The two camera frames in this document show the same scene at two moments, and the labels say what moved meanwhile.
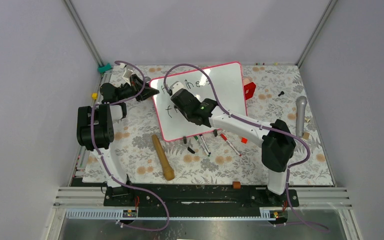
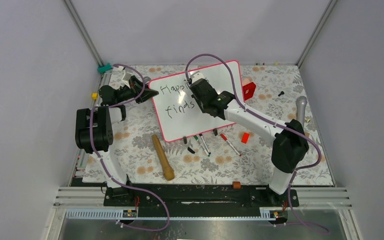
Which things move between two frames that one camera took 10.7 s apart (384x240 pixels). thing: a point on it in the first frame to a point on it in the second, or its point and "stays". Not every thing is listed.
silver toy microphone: (301, 102) stays
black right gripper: (183, 112) to (198, 101)
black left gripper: (136, 84) stays
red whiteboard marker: (222, 135) stays
